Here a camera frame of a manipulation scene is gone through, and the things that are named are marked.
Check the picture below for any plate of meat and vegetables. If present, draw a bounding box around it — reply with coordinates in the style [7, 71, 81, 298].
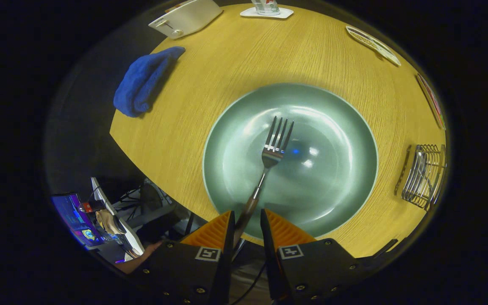
[416, 74, 446, 130]

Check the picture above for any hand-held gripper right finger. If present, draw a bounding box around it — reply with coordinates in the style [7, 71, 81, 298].
[260, 208, 369, 305]

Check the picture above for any white toaster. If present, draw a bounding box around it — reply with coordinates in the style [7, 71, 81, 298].
[148, 0, 224, 40]

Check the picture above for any tan cloth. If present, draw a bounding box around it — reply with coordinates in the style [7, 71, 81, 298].
[95, 209, 127, 235]

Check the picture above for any metal wire basket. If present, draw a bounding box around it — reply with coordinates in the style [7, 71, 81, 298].
[394, 144, 446, 212]

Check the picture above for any wooden handled fork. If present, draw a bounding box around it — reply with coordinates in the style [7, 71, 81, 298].
[232, 116, 295, 250]

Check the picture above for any green round plate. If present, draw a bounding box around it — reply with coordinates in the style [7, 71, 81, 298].
[202, 83, 379, 241]

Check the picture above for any blue folded cloth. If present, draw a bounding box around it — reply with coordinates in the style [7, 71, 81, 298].
[113, 46, 186, 118]

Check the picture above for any black cable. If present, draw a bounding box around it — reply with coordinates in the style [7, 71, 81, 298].
[230, 262, 267, 305]

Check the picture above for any laptop with lit screen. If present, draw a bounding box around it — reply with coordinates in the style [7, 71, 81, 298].
[51, 193, 105, 247]

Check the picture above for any white divided bean dish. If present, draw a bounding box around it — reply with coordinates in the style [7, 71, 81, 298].
[346, 25, 402, 67]

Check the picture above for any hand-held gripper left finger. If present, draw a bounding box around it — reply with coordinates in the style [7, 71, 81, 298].
[132, 211, 236, 305]

